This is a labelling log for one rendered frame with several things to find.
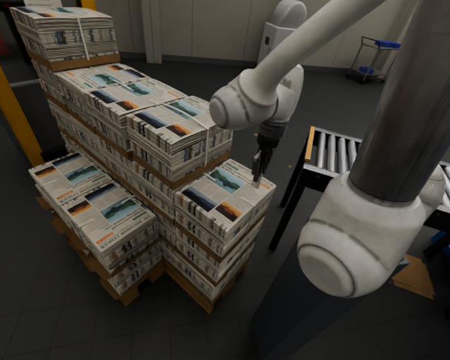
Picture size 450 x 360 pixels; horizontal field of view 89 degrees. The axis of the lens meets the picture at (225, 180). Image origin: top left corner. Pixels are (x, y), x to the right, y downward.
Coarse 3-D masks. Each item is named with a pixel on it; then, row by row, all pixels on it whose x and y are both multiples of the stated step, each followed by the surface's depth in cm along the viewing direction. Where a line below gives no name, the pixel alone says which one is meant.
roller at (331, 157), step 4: (332, 136) 155; (328, 140) 155; (332, 140) 152; (328, 144) 150; (332, 144) 147; (328, 148) 146; (332, 148) 144; (328, 152) 142; (332, 152) 140; (328, 156) 138; (332, 156) 136; (328, 160) 135; (332, 160) 133; (328, 164) 131; (332, 164) 130; (328, 168) 128; (332, 168) 127
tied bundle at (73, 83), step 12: (72, 72) 119; (84, 72) 121; (96, 72) 123; (108, 72) 125; (120, 72) 127; (132, 72) 129; (72, 84) 109; (84, 84) 109; (96, 84) 111; (108, 84) 113; (120, 84) 116; (72, 96) 114; (84, 96) 105; (72, 108) 124; (84, 108) 111; (84, 120) 120
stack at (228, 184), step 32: (128, 160) 108; (224, 160) 119; (160, 192) 102; (192, 192) 96; (224, 192) 99; (256, 192) 101; (160, 224) 123; (192, 224) 98; (224, 224) 86; (256, 224) 117; (192, 256) 114; (192, 288) 136
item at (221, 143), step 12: (192, 96) 114; (180, 108) 103; (192, 108) 104; (204, 108) 105; (204, 120) 97; (216, 132) 99; (228, 132) 105; (216, 144) 103; (228, 144) 110; (216, 156) 108
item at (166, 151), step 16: (144, 112) 96; (160, 112) 97; (128, 128) 96; (144, 128) 88; (160, 128) 87; (176, 128) 89; (192, 128) 91; (144, 144) 92; (160, 144) 85; (176, 144) 83; (192, 144) 90; (144, 160) 101; (160, 160) 90; (176, 160) 88; (192, 160) 94; (176, 176) 92
